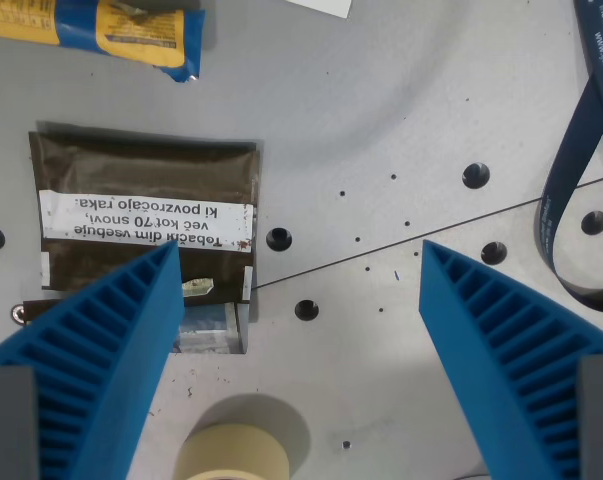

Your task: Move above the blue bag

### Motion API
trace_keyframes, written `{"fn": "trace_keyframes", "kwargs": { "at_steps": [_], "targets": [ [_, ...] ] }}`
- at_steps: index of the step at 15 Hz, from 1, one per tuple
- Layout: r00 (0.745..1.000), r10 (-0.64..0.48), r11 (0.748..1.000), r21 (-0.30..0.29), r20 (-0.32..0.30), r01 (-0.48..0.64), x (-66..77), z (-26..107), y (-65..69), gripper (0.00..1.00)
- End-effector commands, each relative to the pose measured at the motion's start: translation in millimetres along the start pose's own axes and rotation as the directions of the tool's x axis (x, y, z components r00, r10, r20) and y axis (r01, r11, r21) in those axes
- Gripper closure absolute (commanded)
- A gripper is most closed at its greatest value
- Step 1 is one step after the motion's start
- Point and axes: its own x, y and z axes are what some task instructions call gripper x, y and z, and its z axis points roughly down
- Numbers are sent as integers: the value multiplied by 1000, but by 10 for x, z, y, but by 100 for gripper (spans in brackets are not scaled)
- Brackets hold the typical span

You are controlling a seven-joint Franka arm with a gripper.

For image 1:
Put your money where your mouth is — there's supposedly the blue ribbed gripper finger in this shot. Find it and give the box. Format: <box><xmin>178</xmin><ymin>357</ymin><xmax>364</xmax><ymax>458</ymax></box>
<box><xmin>418</xmin><ymin>238</ymin><xmax>603</xmax><ymax>480</ymax></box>
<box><xmin>0</xmin><ymin>238</ymin><xmax>185</xmax><ymax>480</ymax></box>

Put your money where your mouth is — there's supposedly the blue and yellow snack bag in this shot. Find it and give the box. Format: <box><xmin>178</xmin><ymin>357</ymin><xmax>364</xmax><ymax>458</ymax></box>
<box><xmin>0</xmin><ymin>0</ymin><xmax>207</xmax><ymax>85</ymax></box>

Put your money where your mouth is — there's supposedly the brown tobacco pouch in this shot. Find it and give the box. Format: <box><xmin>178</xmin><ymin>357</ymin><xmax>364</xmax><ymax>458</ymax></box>
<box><xmin>21</xmin><ymin>130</ymin><xmax>261</xmax><ymax>356</ymax></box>

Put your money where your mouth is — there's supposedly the cream masking tape roll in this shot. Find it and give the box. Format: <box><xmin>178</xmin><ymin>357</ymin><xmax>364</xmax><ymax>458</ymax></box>
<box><xmin>174</xmin><ymin>424</ymin><xmax>290</xmax><ymax>480</ymax></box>

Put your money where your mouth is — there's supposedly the white paper sheet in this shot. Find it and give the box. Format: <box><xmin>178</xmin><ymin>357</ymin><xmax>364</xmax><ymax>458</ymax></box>
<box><xmin>286</xmin><ymin>0</ymin><xmax>355</xmax><ymax>20</ymax></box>

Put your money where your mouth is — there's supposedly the blue printed lanyard strap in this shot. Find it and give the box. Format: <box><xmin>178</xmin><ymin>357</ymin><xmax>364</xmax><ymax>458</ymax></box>
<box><xmin>533</xmin><ymin>0</ymin><xmax>603</xmax><ymax>302</ymax></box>

